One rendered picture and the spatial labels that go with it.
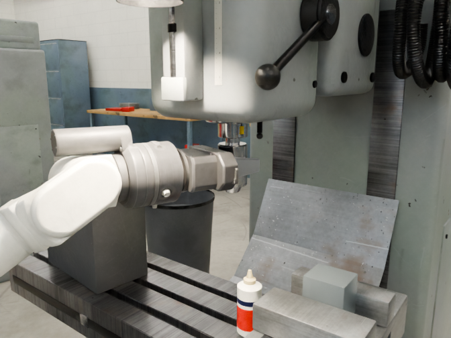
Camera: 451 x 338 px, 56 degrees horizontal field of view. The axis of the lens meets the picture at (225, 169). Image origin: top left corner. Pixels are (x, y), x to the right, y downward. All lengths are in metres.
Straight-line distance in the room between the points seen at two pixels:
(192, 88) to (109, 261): 0.44
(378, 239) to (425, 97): 0.30
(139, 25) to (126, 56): 0.59
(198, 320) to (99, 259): 0.23
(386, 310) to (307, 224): 0.40
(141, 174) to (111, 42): 7.27
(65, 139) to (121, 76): 7.05
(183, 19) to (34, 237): 0.31
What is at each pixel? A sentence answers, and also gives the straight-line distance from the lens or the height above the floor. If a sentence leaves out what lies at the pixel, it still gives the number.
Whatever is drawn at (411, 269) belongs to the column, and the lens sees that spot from 0.99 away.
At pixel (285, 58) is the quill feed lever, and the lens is 0.52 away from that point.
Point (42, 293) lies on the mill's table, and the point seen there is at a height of 0.92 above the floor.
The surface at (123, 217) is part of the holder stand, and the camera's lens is 0.85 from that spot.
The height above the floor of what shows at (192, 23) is 1.44.
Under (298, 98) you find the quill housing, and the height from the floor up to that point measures 1.34.
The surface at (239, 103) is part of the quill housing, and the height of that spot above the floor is 1.34.
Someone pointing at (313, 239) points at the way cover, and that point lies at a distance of 0.99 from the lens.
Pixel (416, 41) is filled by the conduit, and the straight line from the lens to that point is 0.73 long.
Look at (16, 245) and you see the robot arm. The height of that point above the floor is 1.19.
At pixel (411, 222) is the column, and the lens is 0.96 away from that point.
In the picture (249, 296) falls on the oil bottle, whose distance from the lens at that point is 0.69.
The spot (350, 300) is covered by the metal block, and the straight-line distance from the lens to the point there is 0.63.
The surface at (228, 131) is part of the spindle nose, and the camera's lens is 0.63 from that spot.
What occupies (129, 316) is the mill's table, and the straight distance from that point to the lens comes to 0.80.
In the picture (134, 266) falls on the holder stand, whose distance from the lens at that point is 0.91.
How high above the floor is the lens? 1.37
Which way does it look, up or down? 12 degrees down
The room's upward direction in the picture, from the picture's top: straight up
